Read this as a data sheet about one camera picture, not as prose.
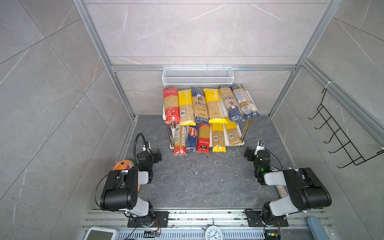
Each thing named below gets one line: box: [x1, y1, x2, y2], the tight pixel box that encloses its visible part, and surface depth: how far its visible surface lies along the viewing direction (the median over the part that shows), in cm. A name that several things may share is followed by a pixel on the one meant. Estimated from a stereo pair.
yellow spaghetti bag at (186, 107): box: [177, 89, 196, 126], surface depth 74 cm
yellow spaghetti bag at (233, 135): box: [225, 116, 242, 146], surface depth 97 cm
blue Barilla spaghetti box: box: [186, 125, 198, 152], surface depth 95 cm
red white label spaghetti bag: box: [173, 124, 188, 155], surface depth 94 cm
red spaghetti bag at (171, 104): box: [163, 86, 180, 125], surface depth 76 cm
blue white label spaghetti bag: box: [230, 84, 260, 120], surface depth 76 cm
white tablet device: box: [83, 226, 120, 240], surface depth 67 cm
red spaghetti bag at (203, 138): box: [196, 123, 211, 154], surface depth 97 cm
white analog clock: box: [205, 225, 223, 240], surface depth 68 cm
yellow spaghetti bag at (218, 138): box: [209, 118, 228, 153], surface depth 95 cm
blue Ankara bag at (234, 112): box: [218, 85, 245, 123], surface depth 76 cm
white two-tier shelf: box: [162, 87, 252, 148], surface depth 81 cm
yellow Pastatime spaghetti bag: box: [203, 88, 228, 124], surface depth 75 cm
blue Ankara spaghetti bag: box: [191, 86, 209, 124], surface depth 74 cm
